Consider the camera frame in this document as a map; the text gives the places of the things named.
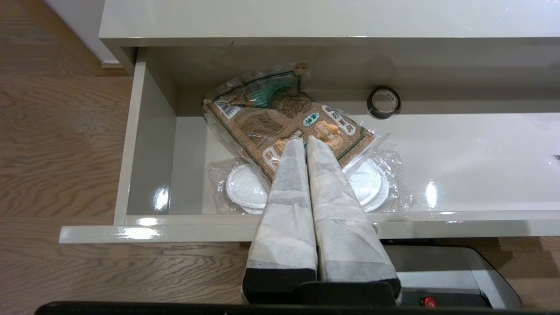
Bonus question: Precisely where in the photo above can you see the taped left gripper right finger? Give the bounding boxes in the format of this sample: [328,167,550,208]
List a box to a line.
[306,136,402,305]

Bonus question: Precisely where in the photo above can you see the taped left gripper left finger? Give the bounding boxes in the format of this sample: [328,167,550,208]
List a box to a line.
[241,136,318,305]

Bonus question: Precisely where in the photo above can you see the green label snack bag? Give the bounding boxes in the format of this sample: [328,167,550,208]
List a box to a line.
[202,63,379,182]

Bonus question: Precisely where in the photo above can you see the black tape roll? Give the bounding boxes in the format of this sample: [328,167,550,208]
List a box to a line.
[367,86,402,119]

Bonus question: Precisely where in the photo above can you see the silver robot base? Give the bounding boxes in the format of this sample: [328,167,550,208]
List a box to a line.
[381,245,523,309]

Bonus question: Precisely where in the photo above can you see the cream white drawer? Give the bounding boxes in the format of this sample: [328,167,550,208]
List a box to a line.
[59,37,560,244]

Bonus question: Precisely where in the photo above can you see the white slippers in crinkled wrap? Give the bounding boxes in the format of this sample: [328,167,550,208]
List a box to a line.
[210,149,413,215]

